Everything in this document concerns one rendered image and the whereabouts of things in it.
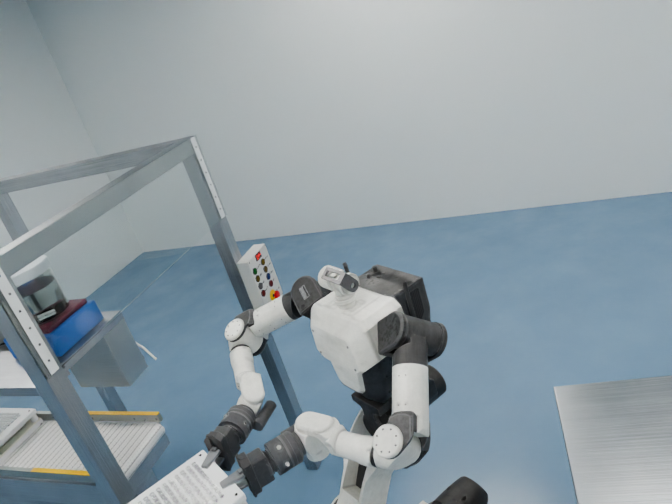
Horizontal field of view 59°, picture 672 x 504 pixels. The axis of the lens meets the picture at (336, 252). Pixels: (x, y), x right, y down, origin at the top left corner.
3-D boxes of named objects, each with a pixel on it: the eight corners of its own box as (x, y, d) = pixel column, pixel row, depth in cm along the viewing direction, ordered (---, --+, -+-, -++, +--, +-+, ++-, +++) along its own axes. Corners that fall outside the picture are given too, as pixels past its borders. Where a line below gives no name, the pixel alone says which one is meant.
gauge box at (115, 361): (148, 366, 201) (124, 317, 193) (130, 386, 193) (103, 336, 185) (100, 367, 210) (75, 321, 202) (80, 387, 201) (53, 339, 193)
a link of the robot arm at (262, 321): (224, 314, 197) (277, 286, 190) (249, 332, 205) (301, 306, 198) (223, 343, 189) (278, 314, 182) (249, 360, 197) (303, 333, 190)
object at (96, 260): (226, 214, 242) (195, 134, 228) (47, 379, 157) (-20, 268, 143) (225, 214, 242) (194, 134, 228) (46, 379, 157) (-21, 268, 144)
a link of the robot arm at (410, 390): (440, 465, 141) (437, 373, 151) (416, 456, 131) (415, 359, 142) (396, 466, 147) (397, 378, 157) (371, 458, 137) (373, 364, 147)
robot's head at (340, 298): (341, 287, 172) (332, 261, 169) (363, 295, 164) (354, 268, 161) (324, 298, 169) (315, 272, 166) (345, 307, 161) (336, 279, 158)
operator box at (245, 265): (283, 293, 267) (265, 243, 257) (268, 314, 253) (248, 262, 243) (272, 294, 269) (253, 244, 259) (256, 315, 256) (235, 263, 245)
